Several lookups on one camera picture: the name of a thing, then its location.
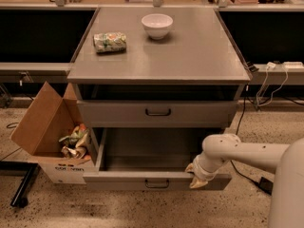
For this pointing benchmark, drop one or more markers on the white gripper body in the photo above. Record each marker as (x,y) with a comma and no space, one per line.
(199,170)

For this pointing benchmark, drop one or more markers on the grey drawer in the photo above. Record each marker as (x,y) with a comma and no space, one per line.
(151,159)
(103,113)

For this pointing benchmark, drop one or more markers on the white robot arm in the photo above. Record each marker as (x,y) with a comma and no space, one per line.
(285,161)

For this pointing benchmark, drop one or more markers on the grey drawer cabinet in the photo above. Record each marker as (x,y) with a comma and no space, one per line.
(195,61)

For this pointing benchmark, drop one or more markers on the grey top drawer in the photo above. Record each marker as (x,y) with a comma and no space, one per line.
(103,113)

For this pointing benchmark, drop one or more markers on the open cardboard box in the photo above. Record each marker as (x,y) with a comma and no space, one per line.
(50,117)

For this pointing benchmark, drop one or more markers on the black power adapter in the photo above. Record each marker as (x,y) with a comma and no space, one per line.
(265,185)

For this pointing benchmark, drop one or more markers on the crumpled wrappers in box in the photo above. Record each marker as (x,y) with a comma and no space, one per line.
(75,145)

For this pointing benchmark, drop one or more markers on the white power strip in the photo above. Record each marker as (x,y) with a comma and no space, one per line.
(293,65)

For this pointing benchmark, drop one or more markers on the white ceramic bowl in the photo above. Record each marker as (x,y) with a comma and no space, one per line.
(157,25)

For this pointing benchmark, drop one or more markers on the green snack bag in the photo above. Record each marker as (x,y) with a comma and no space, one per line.
(109,42)

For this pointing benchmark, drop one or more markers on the black metal stand leg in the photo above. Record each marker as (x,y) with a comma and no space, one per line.
(26,171)

